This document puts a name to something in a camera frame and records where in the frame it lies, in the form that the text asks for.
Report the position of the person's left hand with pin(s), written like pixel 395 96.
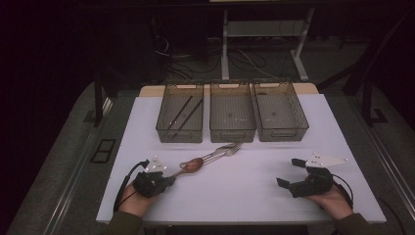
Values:
pixel 135 204

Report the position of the metal floor rail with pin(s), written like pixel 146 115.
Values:
pixel 70 192
pixel 388 166

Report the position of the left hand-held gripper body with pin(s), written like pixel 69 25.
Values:
pixel 150 184

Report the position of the brown wooden spoon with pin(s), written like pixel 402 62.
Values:
pixel 193 164

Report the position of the black chopstick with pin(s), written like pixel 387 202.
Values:
pixel 189 116
pixel 180 112

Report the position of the white metal desk frame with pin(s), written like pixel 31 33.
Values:
pixel 224 49

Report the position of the person's right hand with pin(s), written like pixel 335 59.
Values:
pixel 334 202

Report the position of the silver fork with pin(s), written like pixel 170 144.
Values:
pixel 234 150

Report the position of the black metal stand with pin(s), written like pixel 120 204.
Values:
pixel 367 104

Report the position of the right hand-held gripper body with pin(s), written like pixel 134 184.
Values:
pixel 311 186

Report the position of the smoky plastic bin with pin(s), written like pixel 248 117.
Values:
pixel 280 111
pixel 180 112
pixel 232 112

